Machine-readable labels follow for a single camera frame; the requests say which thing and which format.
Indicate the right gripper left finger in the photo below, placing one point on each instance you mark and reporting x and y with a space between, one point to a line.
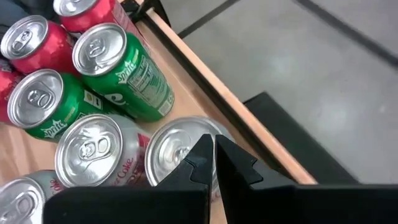
130 205

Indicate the silver Diet Coke can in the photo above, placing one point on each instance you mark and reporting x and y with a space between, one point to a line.
21 199
168 146
90 149

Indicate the red Fanta strawberry can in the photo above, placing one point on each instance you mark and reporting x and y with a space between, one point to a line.
99 14
25 37
6 90

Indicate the green Sprite can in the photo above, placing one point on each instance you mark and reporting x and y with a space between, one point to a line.
71 102
140 84

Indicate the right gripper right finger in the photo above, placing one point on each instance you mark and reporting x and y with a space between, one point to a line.
295 205

